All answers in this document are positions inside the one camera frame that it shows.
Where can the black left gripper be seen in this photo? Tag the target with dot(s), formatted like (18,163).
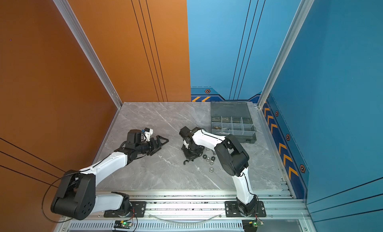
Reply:
(154,150)

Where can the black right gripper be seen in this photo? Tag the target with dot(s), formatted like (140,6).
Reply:
(189,156)

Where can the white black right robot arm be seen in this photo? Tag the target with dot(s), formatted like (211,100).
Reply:
(232,157)

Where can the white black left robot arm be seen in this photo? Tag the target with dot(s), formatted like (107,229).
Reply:
(76,196)

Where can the grey plastic organizer box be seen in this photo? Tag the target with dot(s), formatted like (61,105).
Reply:
(233,118)

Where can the left green circuit board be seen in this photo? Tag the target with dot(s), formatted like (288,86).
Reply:
(122,225)

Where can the green circuit board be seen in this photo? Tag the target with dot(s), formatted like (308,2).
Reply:
(254,223)
(122,225)

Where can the right green circuit board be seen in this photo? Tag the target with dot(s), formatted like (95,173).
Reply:
(254,223)

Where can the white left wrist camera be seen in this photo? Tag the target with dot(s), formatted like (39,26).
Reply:
(147,132)

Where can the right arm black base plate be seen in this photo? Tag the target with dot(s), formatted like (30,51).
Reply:
(237,209)

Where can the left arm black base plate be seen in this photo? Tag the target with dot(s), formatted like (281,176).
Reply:
(134,208)

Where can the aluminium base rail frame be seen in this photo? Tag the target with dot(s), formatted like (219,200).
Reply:
(204,210)

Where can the aluminium left corner post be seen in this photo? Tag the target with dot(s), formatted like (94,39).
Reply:
(75,27)

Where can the aluminium corner post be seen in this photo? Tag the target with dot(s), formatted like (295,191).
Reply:
(75,27)
(290,38)

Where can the aluminium right corner post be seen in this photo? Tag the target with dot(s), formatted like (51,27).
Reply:
(290,38)

